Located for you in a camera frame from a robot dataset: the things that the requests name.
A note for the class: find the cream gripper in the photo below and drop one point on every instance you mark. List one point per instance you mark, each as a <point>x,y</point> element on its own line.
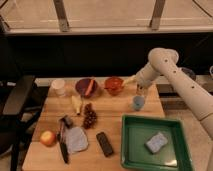
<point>129,80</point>

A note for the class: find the red yellow apple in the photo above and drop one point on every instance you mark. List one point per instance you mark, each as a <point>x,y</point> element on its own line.
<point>47,138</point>

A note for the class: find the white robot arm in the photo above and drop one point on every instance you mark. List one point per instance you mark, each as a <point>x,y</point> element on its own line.
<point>162,61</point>

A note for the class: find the light blue plastic cup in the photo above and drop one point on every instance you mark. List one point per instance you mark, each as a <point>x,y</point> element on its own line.
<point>138,102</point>

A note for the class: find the white plastic cup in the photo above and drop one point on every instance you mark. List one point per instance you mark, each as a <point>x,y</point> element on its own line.
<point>58,85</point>

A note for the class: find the red bowl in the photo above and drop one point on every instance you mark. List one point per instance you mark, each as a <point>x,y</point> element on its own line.
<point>113,85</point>

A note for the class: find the orange carrot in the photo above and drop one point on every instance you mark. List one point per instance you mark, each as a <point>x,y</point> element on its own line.
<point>89,88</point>

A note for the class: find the purple bowl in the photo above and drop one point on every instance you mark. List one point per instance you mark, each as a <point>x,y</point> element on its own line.
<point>82,85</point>

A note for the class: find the metal bowl on shelf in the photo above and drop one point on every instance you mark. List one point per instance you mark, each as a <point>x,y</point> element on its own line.
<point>189,73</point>

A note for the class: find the bunch of red grapes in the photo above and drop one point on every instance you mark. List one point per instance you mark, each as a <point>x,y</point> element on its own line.
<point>90,118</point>

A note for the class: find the blue sponge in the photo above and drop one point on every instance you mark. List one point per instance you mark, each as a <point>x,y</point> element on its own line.
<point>156,142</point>

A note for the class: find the black rectangular block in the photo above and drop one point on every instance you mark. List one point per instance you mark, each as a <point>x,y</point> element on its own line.
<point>104,144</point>

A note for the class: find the small dark brush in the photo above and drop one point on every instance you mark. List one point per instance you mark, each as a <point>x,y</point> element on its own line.
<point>67,121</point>

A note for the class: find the grey blue cloth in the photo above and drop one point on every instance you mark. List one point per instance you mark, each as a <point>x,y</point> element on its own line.
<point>76,140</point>

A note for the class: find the green plastic tray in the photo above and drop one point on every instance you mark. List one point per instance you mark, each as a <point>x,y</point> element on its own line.
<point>137,130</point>

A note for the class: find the black chair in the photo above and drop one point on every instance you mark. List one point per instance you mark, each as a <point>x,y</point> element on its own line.
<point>20,109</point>

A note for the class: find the black handled knife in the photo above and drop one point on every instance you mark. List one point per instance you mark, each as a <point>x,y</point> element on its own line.
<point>62,143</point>

